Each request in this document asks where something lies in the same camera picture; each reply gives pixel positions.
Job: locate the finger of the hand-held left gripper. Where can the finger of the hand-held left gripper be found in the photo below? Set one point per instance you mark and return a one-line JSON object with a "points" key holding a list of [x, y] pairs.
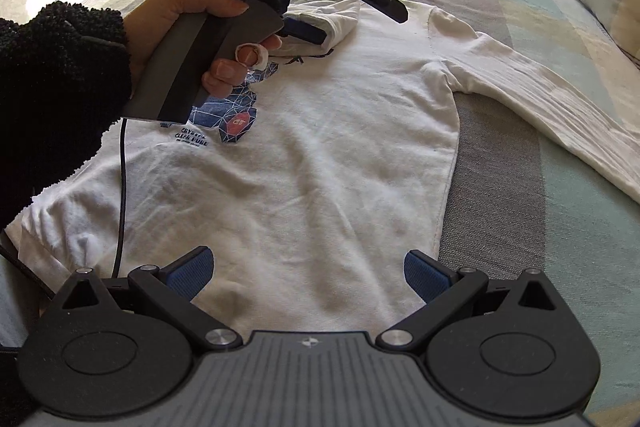
{"points": [[387, 4], [305, 31]]}

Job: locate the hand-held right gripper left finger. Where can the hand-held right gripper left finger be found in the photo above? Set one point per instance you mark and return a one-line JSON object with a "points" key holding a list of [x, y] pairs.
{"points": [[192, 277]]}

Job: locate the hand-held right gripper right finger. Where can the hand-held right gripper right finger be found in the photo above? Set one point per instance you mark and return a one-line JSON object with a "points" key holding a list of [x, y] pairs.
{"points": [[425, 277]]}

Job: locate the white printed sweatshirt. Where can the white printed sweatshirt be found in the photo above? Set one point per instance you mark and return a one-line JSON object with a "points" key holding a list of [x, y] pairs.
{"points": [[325, 167]]}

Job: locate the person's left forearm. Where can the person's left forearm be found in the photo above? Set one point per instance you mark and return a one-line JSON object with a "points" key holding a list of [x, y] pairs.
{"points": [[55, 97]]}

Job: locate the person's left hand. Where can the person's left hand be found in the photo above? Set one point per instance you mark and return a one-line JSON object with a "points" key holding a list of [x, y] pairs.
{"points": [[165, 4]]}

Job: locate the bed with patchwork sheet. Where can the bed with patchwork sheet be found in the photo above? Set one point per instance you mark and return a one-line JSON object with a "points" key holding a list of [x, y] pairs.
{"points": [[500, 157]]}

